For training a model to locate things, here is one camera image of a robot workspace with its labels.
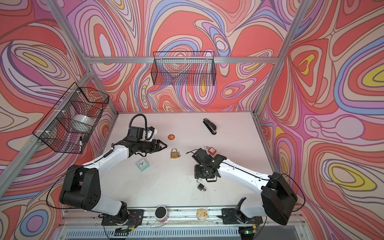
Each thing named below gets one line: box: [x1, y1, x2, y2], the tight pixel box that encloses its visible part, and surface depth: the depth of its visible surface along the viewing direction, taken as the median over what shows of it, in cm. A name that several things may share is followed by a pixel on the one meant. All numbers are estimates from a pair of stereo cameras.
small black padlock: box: [196, 178, 207, 192], surface depth 84 cm
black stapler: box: [202, 118, 217, 135], surface depth 110 cm
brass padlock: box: [170, 147, 182, 159], surface depth 98 cm
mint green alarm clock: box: [136, 158, 150, 172], surface depth 92 cm
